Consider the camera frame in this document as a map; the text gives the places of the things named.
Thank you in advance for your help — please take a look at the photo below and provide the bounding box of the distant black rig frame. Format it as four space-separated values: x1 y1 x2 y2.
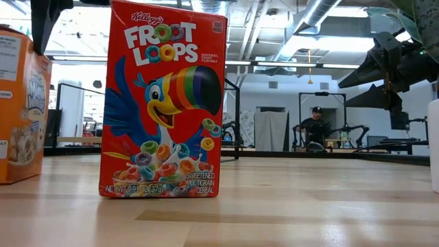
298 91 347 152

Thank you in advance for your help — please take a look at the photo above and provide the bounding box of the black aluminium table frame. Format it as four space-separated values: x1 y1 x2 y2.
43 145 431 168

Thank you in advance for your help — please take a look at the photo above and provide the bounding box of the grey covered cabinet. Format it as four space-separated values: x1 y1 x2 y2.
254 111 289 152

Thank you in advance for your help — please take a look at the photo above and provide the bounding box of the yellow hanging pendant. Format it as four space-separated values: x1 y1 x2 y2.
306 49 314 85

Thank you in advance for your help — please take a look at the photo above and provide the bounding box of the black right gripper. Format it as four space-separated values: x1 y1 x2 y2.
337 31 412 114

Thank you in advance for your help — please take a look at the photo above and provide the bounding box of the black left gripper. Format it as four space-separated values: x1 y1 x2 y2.
29 0 110 56

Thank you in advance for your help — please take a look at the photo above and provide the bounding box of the orange Mini-Wheats cereal box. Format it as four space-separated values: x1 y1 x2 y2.
0 24 53 185

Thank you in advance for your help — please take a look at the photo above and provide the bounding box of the red Froot Loops cereal box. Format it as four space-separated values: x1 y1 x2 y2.
98 0 228 199

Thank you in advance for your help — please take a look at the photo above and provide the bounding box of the black monitor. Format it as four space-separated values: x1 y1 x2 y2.
390 111 411 131

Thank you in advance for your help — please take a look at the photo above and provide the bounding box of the distant dark desk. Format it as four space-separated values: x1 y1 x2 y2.
366 134 429 156

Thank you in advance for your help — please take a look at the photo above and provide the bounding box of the silver ventilation duct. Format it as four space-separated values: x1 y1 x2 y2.
274 0 344 62

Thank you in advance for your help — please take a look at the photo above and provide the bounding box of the person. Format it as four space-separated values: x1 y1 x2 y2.
295 106 333 152

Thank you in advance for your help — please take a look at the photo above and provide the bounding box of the dark background panel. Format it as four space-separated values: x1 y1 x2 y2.
51 108 63 148

